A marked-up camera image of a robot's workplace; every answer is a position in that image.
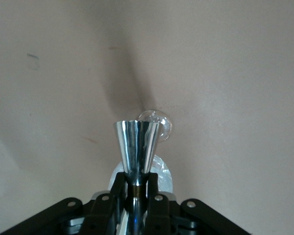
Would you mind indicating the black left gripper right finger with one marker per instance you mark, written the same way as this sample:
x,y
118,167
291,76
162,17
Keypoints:
x,y
166,218

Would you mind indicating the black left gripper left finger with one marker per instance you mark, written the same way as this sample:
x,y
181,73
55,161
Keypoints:
x,y
98,218

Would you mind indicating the steel double jigger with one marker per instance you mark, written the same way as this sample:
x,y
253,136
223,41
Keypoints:
x,y
137,147

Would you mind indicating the clear cut wine glass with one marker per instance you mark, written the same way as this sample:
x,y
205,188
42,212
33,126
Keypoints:
x,y
166,127

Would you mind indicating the brown table cover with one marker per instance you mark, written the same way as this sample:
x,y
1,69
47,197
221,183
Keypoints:
x,y
39,122

